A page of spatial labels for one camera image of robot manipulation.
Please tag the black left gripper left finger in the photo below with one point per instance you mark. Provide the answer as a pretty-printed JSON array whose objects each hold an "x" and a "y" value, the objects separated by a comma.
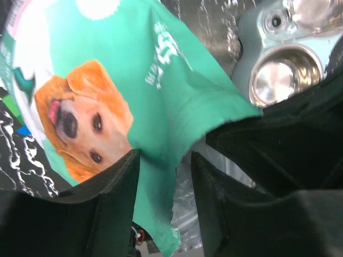
[{"x": 93, "y": 218}]

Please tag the teal double pet bowl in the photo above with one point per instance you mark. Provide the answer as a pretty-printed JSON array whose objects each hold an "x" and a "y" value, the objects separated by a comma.
[{"x": 287, "y": 47}]

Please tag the blue toy block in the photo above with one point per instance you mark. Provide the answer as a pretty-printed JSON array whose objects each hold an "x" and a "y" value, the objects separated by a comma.
[{"x": 24, "y": 131}]

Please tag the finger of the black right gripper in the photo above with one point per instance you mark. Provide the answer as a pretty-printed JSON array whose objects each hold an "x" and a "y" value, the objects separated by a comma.
[{"x": 295, "y": 145}]

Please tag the green toy block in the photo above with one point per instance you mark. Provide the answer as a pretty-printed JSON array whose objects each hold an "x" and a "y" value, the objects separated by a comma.
[{"x": 11, "y": 105}]

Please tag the green pet food bag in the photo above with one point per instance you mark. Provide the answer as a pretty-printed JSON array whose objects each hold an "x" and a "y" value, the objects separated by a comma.
[{"x": 96, "y": 79}]

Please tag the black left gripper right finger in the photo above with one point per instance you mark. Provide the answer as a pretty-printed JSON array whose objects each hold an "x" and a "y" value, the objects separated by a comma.
[{"x": 236, "y": 220}]

